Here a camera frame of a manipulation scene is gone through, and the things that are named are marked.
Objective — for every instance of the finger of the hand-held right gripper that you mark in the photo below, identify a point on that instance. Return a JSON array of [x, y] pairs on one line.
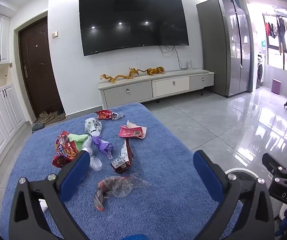
[[273, 163]]

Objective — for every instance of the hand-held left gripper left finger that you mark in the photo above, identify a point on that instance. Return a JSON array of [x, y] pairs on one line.
[[74, 177]]

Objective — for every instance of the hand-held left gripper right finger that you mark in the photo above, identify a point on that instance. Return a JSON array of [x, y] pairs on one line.
[[207, 176]]

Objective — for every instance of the green plastic bag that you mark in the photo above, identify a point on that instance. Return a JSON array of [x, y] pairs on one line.
[[78, 138]]

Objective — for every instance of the clear plastic wrap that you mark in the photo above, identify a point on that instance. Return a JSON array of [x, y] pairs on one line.
[[95, 163]]

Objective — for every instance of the red blue snack wrapper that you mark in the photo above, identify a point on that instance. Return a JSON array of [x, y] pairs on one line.
[[63, 152]]

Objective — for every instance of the white plastic stool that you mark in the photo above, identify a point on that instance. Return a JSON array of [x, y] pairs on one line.
[[243, 171]]

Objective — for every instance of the clear reddish plastic wrapper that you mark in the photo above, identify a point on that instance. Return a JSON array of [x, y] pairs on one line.
[[113, 186]]

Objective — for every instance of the purple crumpled wrapper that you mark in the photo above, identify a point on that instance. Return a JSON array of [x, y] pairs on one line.
[[101, 145]]

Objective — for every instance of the white paper piece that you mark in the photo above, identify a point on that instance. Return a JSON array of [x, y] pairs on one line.
[[43, 205]]

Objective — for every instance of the white crumpled wrapper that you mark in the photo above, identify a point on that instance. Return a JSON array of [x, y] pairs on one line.
[[93, 126]]

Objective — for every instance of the dark red food packet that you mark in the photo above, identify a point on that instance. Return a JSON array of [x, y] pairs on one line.
[[126, 158]]

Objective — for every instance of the blue fluffy blanket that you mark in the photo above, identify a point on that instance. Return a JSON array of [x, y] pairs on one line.
[[153, 205]]

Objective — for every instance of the grey shoe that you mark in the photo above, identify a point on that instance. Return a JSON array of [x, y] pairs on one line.
[[37, 127]]

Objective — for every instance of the brown slippers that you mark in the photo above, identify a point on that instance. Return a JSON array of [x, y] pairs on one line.
[[51, 117]]

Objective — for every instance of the purple bin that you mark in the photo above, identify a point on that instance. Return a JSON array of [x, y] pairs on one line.
[[276, 87]]

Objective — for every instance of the pink snack packet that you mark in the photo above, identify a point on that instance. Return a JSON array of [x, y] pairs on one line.
[[132, 132]]

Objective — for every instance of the white washing machine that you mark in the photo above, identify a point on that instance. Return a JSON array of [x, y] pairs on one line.
[[261, 71]]

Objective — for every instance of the white floor cabinet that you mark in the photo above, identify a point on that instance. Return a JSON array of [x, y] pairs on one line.
[[1, 120]]

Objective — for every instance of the grey white television cabinet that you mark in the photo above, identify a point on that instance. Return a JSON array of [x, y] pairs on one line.
[[128, 91]]

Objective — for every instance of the long golden dragon figurine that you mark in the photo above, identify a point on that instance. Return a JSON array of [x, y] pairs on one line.
[[113, 78]]

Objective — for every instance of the dark brown door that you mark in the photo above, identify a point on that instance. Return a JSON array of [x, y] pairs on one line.
[[39, 70]]

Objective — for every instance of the golden tiger figurine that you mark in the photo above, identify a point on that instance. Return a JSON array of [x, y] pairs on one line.
[[156, 70]]

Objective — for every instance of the row of hanging clothes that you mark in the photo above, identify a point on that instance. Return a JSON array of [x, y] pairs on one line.
[[283, 33]]

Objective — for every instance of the small golden dragon figurine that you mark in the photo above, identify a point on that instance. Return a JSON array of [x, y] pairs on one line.
[[134, 71]]

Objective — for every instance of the grey refrigerator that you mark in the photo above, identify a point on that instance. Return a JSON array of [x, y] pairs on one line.
[[218, 47]]

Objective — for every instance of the wall light switch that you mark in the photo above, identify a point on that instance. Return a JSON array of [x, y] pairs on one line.
[[55, 34]]

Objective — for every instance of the black wall television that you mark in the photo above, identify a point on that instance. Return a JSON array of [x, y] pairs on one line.
[[133, 21]]

